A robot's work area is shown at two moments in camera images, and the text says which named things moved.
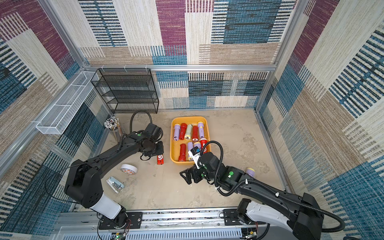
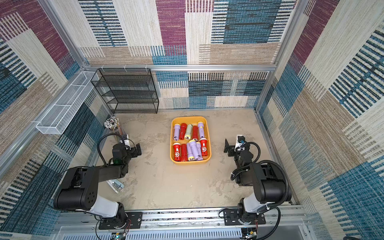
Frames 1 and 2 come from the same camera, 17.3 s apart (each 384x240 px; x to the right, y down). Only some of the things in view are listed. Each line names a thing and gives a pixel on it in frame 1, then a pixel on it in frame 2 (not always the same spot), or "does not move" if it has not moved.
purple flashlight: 177,129 does not move
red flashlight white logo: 203,141 does not move
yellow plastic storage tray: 186,132 does not move
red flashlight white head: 160,159 → 176,146
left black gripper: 161,150 → 135,154
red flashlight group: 195,133 does not move
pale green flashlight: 188,132 does not move
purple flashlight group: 201,126 does not move
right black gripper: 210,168 → 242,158
